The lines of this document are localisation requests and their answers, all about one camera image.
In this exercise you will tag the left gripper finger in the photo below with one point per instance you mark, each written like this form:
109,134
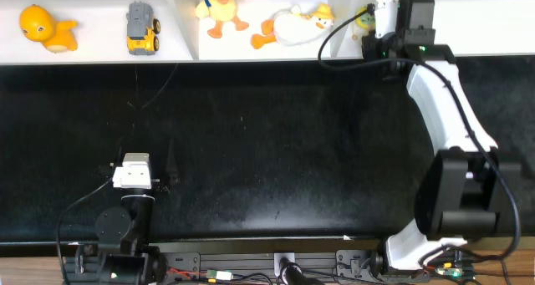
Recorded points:
172,168

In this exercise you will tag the grey and yellow toy truck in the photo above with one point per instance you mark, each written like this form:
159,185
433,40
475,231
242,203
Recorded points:
140,30

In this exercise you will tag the white shelf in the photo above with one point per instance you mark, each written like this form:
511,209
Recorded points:
480,26

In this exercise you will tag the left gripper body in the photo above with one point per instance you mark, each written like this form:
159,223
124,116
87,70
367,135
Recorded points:
161,184

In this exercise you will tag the yellow plush duck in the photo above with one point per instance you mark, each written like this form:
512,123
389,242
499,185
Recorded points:
222,9

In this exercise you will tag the mounting rail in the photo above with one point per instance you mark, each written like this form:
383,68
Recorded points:
251,268

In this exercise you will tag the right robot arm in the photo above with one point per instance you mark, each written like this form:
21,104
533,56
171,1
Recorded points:
439,105

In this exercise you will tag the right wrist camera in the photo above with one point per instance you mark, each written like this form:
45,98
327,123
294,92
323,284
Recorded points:
386,13

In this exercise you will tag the yellow rubber duck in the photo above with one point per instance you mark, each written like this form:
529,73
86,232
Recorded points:
46,30

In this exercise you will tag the yellow rattle drum toy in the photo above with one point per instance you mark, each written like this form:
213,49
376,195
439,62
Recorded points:
365,21

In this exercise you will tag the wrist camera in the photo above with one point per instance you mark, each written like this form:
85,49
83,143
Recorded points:
386,13
133,172

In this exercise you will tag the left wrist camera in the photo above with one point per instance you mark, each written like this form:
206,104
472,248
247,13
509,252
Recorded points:
133,172

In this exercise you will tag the white plush duck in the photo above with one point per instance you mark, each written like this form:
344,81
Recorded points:
299,28

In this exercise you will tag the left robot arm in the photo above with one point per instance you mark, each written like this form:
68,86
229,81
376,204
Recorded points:
125,230

